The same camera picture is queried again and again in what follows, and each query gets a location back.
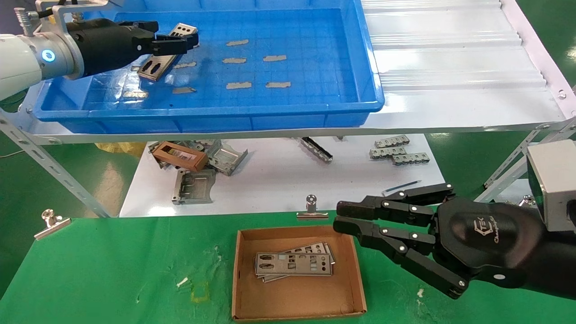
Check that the perforated steel angle brace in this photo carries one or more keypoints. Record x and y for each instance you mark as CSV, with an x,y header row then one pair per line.
x,y
504,168
27,145

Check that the brown rectangular frame part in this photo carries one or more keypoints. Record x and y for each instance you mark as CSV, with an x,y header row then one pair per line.
x,y
198,163

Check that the small white paper scrap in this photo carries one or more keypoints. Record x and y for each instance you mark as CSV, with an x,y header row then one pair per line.
x,y
182,282

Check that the yellow plastic bag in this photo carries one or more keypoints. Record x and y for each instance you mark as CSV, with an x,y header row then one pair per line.
x,y
119,148

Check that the translucent corrugated plastic sheet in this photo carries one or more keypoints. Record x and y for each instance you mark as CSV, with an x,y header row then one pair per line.
x,y
450,45

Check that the silver metal I/O shield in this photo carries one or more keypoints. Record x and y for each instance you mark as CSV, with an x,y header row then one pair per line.
x,y
325,246
294,271
164,63

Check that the narrow gray metal strip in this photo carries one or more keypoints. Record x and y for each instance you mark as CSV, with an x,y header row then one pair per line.
x,y
317,150

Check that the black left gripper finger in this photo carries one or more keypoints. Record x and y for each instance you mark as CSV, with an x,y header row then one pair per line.
x,y
146,29
166,47

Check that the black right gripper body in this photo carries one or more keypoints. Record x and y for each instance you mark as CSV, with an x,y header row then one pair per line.
x,y
486,238

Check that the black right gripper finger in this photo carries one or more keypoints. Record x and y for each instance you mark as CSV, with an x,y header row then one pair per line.
x,y
387,208
387,240

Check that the gray folded metal bracket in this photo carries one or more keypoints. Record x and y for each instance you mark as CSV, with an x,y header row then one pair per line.
x,y
229,162

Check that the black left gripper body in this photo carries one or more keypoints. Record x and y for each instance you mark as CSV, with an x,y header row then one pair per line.
x,y
105,42

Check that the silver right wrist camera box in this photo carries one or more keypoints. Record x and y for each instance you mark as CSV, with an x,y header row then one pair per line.
x,y
555,180

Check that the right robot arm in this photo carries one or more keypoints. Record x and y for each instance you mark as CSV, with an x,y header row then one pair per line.
x,y
558,265

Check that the brown cardboard box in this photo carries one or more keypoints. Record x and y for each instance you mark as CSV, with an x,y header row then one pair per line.
x,y
297,297

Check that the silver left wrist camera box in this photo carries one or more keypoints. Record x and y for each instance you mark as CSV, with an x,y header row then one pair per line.
x,y
81,3

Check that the silver camera mount bracket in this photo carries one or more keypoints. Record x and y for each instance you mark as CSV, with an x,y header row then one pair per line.
x,y
45,9

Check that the white flat board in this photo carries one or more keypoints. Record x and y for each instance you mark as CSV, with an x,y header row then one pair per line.
x,y
279,180

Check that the blue plastic tray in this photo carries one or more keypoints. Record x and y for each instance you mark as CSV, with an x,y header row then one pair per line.
x,y
292,108

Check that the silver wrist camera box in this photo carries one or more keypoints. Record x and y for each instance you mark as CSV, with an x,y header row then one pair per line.
x,y
555,180
81,3

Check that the thin bluish plastic strip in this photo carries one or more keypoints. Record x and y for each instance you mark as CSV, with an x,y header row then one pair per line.
x,y
402,186

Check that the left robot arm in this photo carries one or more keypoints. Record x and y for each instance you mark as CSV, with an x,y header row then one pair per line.
x,y
18,63

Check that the white raised shelf board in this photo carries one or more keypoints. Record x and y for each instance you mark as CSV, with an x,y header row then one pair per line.
x,y
450,112

